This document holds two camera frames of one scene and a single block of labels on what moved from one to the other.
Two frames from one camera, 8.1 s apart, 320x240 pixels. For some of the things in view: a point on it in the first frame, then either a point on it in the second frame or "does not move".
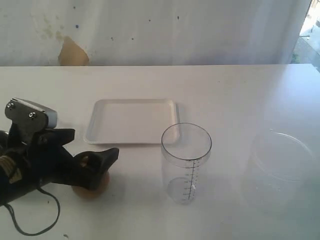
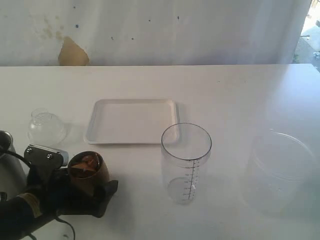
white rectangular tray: [130, 121] does not move
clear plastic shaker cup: [185, 149] does not move
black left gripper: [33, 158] → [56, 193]
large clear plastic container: [278, 174] does not move
